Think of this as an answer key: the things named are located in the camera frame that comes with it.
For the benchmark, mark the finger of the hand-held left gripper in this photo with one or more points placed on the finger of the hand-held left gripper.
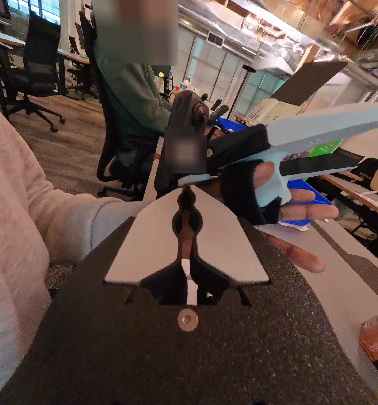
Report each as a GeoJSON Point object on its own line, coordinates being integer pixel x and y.
{"type": "Point", "coordinates": [328, 126]}
{"type": "Point", "coordinates": [322, 163]}

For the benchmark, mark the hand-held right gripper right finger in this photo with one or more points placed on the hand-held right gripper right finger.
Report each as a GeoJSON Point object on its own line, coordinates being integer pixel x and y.
{"type": "Point", "coordinates": [230, 246]}

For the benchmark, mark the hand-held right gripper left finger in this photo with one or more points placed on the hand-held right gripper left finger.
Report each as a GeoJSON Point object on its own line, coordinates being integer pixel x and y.
{"type": "Point", "coordinates": [144, 246]}

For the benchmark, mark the person's left forearm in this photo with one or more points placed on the person's left forearm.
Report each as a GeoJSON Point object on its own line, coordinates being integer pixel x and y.
{"type": "Point", "coordinates": [97, 221]}

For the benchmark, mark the brown top office desk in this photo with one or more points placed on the brown top office desk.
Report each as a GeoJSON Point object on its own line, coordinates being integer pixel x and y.
{"type": "Point", "coordinates": [71, 57]}

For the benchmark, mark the person's left hand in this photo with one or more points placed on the person's left hand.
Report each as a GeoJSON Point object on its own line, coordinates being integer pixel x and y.
{"type": "Point", "coordinates": [309, 205]}

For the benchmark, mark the green box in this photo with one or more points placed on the green box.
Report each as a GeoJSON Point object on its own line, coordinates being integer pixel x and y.
{"type": "Point", "coordinates": [325, 148]}

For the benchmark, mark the blue plastic bin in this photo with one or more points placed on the blue plastic bin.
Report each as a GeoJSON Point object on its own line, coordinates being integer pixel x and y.
{"type": "Point", "coordinates": [315, 189]}
{"type": "Point", "coordinates": [231, 124]}

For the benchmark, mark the beige electronic device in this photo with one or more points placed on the beige electronic device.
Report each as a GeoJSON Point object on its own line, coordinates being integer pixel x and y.
{"type": "Point", "coordinates": [271, 112]}

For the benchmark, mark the black flat panel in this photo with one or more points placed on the black flat panel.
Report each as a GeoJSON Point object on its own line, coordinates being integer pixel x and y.
{"type": "Point", "coordinates": [309, 82]}

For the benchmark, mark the black floor lamp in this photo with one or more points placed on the black floor lamp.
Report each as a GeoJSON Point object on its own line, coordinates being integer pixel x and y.
{"type": "Point", "coordinates": [242, 88]}

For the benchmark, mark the seated person in green sweater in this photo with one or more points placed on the seated person in green sweater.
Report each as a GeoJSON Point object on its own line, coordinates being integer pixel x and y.
{"type": "Point", "coordinates": [111, 152]}

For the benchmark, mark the copper coloured box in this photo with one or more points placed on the copper coloured box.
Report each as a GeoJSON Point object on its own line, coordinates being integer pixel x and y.
{"type": "Point", "coordinates": [377, 338]}

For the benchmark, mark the black mesh office chair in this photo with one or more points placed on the black mesh office chair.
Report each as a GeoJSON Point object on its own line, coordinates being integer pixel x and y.
{"type": "Point", "coordinates": [40, 63]}

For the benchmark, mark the silver ventilation duct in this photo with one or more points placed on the silver ventilation duct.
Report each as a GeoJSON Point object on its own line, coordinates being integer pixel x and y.
{"type": "Point", "coordinates": [271, 47]}

